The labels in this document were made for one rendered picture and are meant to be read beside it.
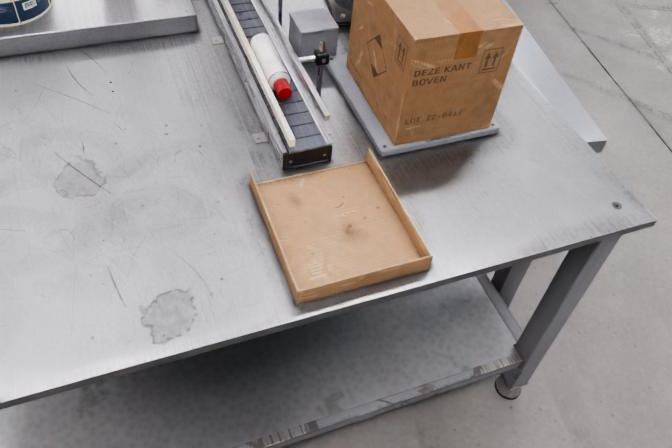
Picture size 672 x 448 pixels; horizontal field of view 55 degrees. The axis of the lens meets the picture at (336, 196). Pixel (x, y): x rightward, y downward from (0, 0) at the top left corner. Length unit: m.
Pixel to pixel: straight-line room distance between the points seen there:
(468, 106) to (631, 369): 1.19
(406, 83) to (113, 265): 0.65
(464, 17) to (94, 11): 0.92
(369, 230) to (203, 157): 0.39
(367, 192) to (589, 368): 1.16
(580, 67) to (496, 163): 2.04
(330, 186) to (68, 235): 0.51
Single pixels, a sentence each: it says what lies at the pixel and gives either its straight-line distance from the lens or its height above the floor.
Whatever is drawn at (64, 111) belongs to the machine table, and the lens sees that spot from 1.54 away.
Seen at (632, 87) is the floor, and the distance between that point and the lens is 3.45.
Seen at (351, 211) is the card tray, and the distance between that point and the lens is 1.27.
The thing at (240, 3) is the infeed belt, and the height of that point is 0.88.
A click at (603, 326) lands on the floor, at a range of 2.35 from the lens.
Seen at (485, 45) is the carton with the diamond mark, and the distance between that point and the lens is 1.33.
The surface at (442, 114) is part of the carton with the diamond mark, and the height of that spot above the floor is 0.92.
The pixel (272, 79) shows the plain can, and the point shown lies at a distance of 1.43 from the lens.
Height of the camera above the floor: 1.78
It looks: 47 degrees down
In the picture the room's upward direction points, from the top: 7 degrees clockwise
